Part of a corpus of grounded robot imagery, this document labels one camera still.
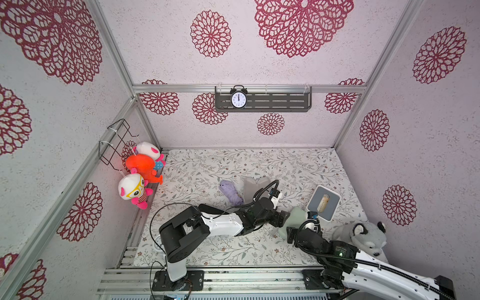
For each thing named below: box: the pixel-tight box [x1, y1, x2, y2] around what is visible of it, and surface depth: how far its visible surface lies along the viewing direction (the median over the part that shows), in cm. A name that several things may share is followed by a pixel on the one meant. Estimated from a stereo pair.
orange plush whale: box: [125, 153, 164, 185], surface depth 91 cm
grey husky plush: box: [332, 221, 387, 257], surface depth 67 cm
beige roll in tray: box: [316, 193, 330, 213], surface depth 95 cm
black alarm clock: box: [230, 85, 249, 110], surface depth 92 cm
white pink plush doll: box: [133, 141, 167, 171], surface depth 97 cm
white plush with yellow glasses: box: [118, 167, 154, 210], surface depth 83 cm
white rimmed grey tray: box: [306, 185, 342, 222], surface depth 94 cm
